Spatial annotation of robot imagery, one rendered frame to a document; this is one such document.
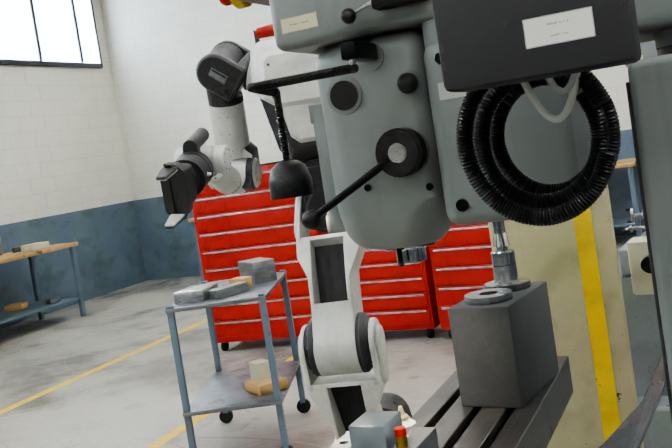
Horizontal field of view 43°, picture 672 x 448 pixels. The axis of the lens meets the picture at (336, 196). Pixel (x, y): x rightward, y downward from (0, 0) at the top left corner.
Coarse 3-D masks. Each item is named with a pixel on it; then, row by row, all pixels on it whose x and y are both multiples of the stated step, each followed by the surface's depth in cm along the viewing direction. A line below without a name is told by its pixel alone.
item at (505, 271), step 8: (512, 256) 167; (496, 264) 167; (504, 264) 167; (512, 264) 167; (496, 272) 168; (504, 272) 167; (512, 272) 167; (496, 280) 168; (504, 280) 167; (512, 280) 167
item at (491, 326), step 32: (512, 288) 165; (544, 288) 170; (480, 320) 156; (512, 320) 154; (544, 320) 168; (480, 352) 157; (512, 352) 153; (544, 352) 166; (480, 384) 157; (512, 384) 154; (544, 384) 164
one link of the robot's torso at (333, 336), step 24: (312, 240) 209; (336, 240) 209; (312, 264) 208; (336, 264) 210; (360, 264) 214; (312, 288) 205; (336, 288) 209; (360, 288) 213; (312, 312) 204; (336, 312) 203; (360, 312) 206; (312, 336) 203; (336, 336) 201; (360, 336) 200; (312, 360) 202; (336, 360) 201; (360, 360) 200
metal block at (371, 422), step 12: (360, 420) 116; (372, 420) 115; (384, 420) 114; (396, 420) 115; (360, 432) 113; (372, 432) 113; (384, 432) 112; (360, 444) 114; (372, 444) 113; (384, 444) 112
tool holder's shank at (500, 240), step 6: (492, 222) 168; (498, 222) 167; (498, 228) 168; (504, 228) 168; (498, 234) 168; (504, 234) 168; (498, 240) 168; (504, 240) 167; (498, 246) 168; (504, 246) 168
